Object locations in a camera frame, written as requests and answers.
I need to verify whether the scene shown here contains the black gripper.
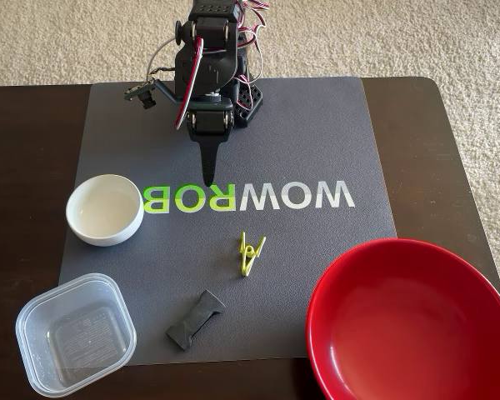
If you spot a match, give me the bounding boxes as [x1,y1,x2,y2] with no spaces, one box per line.
[185,94,236,188]

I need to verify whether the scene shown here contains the yellow-green clothespin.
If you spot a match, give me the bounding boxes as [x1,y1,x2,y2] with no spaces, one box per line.
[237,231,268,278]

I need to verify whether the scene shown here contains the small white bowl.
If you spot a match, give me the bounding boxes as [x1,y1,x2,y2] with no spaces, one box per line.
[65,173,146,248]

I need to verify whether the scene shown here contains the black plastic part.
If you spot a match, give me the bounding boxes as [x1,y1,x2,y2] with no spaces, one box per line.
[165,289,227,353]

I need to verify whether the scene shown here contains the clear plastic square container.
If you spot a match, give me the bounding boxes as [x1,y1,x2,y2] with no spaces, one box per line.
[14,272,138,398]

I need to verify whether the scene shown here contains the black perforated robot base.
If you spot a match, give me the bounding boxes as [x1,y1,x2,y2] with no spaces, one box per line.
[232,77,265,128]

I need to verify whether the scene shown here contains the large red bowl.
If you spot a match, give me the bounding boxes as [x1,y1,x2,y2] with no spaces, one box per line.
[305,237,500,400]

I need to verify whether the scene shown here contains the grey WOWROBO mat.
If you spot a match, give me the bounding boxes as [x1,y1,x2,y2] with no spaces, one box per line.
[57,76,398,368]

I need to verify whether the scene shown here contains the red white ribbon cable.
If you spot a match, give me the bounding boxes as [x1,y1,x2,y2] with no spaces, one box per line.
[173,36,205,131]

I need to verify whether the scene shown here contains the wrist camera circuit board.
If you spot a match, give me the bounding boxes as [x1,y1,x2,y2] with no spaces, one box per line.
[123,80,158,111]

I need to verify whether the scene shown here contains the black camera cable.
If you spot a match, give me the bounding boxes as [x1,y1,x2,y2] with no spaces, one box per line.
[147,65,177,83]

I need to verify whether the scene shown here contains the white USB cable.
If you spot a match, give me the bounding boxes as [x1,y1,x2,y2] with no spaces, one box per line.
[145,34,180,80]

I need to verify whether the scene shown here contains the red white black servo wires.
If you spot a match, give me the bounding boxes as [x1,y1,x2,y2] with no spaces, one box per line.
[232,0,273,84]

